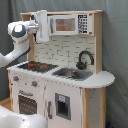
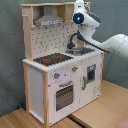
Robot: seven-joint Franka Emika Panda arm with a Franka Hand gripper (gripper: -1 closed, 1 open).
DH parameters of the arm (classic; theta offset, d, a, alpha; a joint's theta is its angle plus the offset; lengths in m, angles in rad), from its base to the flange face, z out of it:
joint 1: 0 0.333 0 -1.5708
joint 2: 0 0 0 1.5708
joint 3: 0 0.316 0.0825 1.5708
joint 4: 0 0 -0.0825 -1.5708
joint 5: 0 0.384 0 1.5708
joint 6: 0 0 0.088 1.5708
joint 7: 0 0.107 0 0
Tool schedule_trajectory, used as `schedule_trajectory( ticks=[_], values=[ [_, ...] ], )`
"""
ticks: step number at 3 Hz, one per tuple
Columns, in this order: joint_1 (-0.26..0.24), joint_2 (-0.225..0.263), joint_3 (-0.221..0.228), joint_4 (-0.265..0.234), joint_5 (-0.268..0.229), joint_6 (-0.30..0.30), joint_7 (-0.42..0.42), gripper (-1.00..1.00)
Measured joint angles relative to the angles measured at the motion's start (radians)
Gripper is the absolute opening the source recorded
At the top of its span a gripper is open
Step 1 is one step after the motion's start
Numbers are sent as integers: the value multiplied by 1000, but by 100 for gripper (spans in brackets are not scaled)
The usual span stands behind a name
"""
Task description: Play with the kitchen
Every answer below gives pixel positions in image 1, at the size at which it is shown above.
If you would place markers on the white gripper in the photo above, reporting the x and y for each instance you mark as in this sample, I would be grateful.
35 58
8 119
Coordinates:
40 21

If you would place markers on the toy microwave door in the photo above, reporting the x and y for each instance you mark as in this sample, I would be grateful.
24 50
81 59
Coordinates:
63 24

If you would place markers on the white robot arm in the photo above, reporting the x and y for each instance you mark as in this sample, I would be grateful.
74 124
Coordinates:
19 32

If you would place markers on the wooden toy kitchen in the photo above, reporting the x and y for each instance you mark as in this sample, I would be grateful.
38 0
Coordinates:
63 79

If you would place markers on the black stove top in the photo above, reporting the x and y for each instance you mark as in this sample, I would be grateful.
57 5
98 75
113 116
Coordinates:
38 66

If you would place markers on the left stove knob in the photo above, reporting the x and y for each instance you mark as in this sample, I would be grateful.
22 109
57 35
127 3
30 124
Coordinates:
15 78

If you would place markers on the stove knob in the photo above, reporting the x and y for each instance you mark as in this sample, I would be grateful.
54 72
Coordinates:
34 83
15 78

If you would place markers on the right stove knob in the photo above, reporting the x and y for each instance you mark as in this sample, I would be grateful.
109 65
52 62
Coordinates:
34 83

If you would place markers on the metal toy sink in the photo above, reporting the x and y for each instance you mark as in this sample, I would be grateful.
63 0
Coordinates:
73 74

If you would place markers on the grey backdrop curtain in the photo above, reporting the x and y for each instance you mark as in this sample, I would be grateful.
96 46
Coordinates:
115 43

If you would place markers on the white oven door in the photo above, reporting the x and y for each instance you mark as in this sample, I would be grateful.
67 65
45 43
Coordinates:
28 99

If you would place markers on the cabinet door with dispenser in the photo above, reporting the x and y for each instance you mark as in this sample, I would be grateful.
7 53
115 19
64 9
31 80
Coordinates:
63 106

